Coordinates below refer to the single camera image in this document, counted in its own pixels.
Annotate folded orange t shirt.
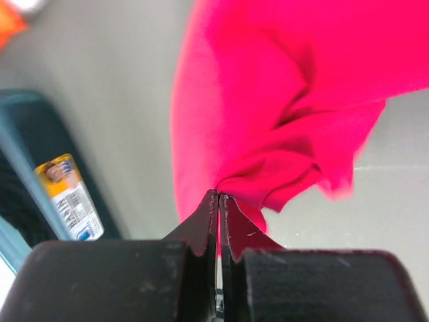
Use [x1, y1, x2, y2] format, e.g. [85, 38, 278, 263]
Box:
[0, 1, 28, 50]

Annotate teal plastic basin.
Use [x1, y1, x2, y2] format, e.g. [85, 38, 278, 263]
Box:
[1, 89, 122, 273]

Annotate black garment in basin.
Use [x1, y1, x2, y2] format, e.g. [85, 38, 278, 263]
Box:
[0, 153, 58, 247]

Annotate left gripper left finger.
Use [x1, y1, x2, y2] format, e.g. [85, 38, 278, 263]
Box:
[1, 191, 219, 322]

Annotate basin product label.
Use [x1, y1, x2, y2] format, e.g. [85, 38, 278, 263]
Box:
[35, 154, 105, 241]

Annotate red t shirt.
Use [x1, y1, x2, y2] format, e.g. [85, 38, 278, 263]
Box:
[171, 1, 428, 231]

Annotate folded white green t shirt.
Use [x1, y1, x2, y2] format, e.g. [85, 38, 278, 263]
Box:
[9, 0, 47, 15]

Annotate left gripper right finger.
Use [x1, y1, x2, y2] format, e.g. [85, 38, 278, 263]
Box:
[219, 195, 428, 321]

